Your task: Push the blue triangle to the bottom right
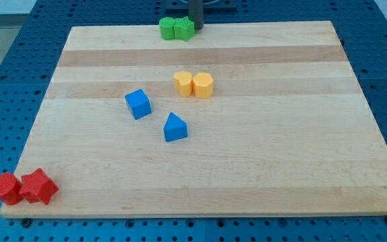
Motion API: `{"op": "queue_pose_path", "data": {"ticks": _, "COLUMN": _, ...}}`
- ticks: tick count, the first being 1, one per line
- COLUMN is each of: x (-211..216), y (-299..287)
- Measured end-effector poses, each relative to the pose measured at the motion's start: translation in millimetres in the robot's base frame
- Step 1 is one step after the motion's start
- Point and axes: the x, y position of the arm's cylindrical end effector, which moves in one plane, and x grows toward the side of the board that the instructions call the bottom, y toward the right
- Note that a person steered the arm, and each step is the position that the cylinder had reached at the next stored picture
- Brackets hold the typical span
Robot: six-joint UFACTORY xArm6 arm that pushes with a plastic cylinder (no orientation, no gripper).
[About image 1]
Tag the blue triangle block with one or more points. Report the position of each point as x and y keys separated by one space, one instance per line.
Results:
x=175 y=128

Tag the yellow hexagon block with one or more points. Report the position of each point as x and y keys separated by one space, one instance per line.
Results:
x=203 y=85

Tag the yellow heart block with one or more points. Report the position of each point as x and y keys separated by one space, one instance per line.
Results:
x=183 y=83

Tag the blue cube block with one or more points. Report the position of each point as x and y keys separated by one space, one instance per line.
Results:
x=138 y=104

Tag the wooden board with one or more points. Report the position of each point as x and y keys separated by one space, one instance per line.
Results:
x=287 y=131

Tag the green star block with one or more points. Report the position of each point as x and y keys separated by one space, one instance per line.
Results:
x=184 y=29

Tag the green cylinder block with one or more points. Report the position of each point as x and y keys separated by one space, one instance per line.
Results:
x=166 y=25

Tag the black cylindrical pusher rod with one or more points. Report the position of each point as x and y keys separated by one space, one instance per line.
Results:
x=196 y=13

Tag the red star block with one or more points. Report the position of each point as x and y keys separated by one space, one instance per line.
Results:
x=37 y=187

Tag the red cylinder block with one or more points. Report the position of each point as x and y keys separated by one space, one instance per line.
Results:
x=9 y=189

